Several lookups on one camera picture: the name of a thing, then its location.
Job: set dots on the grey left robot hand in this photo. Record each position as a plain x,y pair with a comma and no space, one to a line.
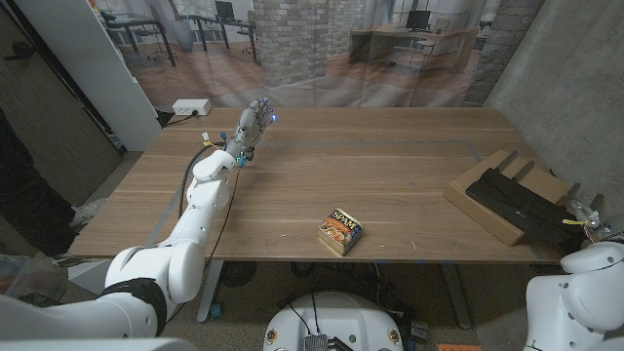
248,128

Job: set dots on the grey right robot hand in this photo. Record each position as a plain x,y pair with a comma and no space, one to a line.
592,225

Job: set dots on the black router with antennas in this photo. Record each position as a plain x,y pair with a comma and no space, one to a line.
521,205

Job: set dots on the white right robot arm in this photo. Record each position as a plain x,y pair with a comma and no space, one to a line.
575,297

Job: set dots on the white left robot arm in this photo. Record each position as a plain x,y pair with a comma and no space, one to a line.
195,229

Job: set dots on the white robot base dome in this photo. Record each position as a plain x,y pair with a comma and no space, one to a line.
336,317

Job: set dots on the spam can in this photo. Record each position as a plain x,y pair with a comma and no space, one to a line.
339,231

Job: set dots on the white power strip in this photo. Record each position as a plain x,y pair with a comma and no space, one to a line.
191,106

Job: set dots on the brown cardboard box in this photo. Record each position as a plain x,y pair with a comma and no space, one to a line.
480,214

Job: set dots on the grey table leg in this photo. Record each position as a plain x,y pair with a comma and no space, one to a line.
457,297

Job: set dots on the white panel board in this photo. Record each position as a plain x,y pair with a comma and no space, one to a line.
92,63

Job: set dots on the white table leg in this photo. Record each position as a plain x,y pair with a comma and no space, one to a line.
210,297

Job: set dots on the orange object on floor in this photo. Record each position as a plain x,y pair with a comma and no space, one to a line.
458,347

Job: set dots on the dark wooden door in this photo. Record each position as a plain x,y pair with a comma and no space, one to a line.
44,131

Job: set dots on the person in dark trousers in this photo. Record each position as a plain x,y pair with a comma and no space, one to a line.
24,205

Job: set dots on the white robot torso edge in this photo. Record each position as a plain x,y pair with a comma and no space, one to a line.
97,345

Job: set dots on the clear plastic bin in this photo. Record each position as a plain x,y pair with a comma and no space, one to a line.
24,278

